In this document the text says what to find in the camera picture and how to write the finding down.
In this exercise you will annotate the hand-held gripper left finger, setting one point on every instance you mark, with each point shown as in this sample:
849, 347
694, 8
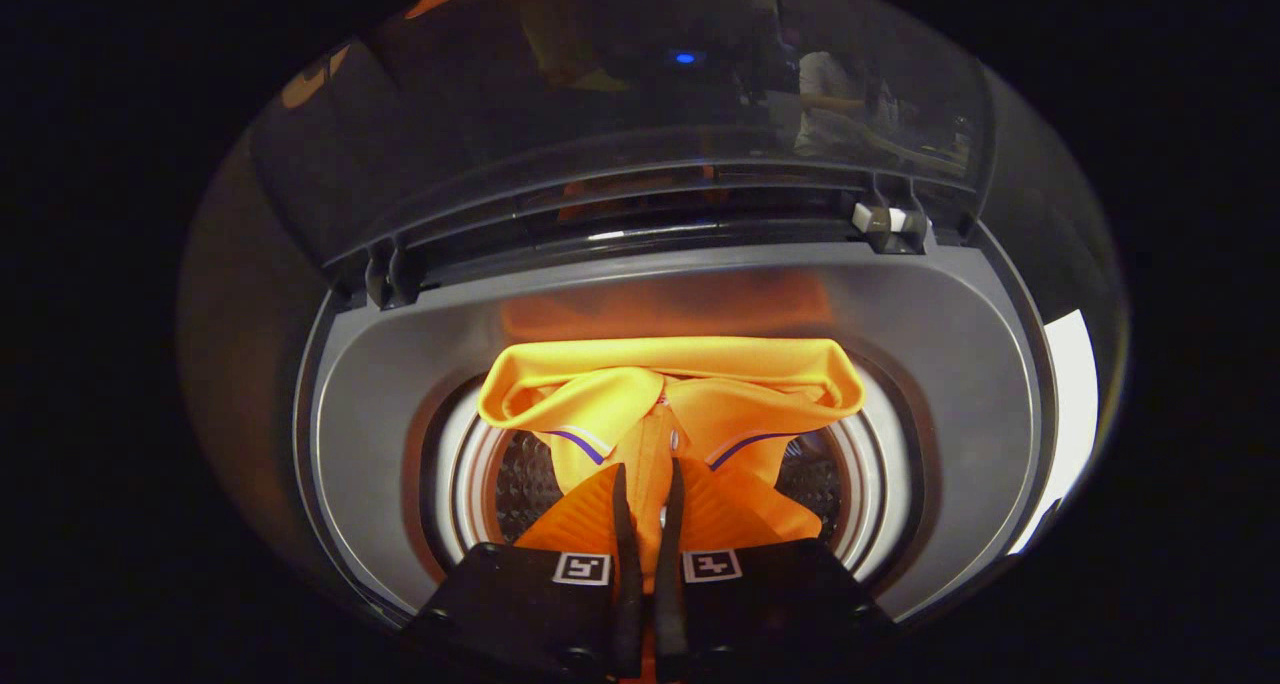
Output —
520, 604

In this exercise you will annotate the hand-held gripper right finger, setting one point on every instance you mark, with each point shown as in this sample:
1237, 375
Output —
780, 604

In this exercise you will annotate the orange polo shirt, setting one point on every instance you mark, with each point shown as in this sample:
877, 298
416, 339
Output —
660, 374

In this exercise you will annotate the dark glass washing machine lid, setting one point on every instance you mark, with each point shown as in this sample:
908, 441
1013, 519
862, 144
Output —
600, 84

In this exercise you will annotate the black backdrop cloth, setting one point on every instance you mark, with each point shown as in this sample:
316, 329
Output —
230, 364

